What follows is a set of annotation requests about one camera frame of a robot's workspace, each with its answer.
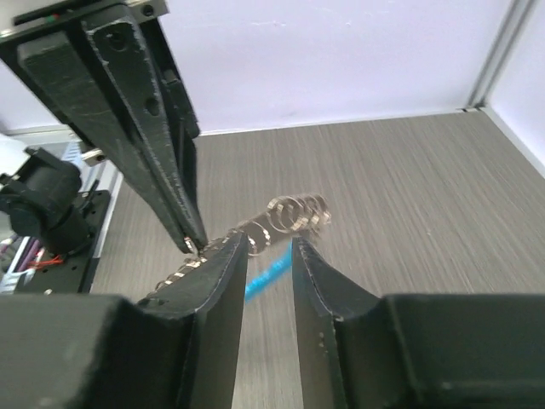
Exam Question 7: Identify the aluminium frame rail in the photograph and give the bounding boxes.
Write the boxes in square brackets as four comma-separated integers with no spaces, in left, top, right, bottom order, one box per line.
[468,1,544,174]

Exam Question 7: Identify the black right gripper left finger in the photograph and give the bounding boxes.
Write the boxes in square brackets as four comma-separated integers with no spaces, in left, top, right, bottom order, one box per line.
[1,233,248,408]

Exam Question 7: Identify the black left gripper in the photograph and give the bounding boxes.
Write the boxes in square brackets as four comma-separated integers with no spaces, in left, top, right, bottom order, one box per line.
[1,1,207,250]

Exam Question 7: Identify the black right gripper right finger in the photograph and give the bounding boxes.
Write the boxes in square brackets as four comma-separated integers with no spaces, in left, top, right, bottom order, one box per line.
[292,238,544,408]

